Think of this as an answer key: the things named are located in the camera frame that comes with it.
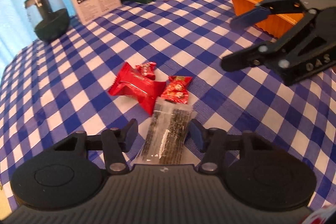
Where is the clear black seaweed packet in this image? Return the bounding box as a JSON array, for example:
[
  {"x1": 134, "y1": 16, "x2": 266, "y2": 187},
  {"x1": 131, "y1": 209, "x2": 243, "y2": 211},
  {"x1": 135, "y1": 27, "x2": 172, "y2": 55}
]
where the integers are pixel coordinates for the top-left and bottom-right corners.
[{"x1": 133, "y1": 98, "x2": 196, "y2": 165}]

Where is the large red snack packet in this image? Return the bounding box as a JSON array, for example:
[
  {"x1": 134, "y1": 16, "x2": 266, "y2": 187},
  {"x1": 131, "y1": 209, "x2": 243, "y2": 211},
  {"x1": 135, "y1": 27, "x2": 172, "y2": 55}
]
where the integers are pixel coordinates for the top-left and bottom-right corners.
[{"x1": 108, "y1": 63, "x2": 166, "y2": 115}]

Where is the small red candy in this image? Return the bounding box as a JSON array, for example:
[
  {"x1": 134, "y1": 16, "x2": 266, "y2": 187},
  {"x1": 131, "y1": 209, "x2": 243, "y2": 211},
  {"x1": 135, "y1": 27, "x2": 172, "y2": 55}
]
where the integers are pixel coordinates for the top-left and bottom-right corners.
[
  {"x1": 135, "y1": 61, "x2": 157, "y2": 80},
  {"x1": 161, "y1": 76, "x2": 193, "y2": 104}
]

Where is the orange plastic tray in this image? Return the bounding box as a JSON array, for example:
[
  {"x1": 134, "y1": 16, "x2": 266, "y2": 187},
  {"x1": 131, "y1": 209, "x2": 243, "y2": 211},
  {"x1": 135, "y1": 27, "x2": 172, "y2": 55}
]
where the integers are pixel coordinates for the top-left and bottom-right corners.
[{"x1": 221, "y1": 0, "x2": 308, "y2": 40}]

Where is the blue white checkered tablecloth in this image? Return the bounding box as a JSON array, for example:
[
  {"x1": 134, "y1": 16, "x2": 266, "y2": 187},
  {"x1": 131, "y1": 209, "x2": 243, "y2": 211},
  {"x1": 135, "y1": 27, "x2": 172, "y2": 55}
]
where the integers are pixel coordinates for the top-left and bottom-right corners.
[{"x1": 1, "y1": 0, "x2": 335, "y2": 210}]

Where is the dark glass jar lamp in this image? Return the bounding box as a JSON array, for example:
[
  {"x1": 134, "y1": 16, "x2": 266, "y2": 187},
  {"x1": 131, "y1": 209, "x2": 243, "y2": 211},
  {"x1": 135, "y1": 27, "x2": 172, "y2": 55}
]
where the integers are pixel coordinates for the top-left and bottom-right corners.
[{"x1": 25, "y1": 0, "x2": 70, "y2": 43}]

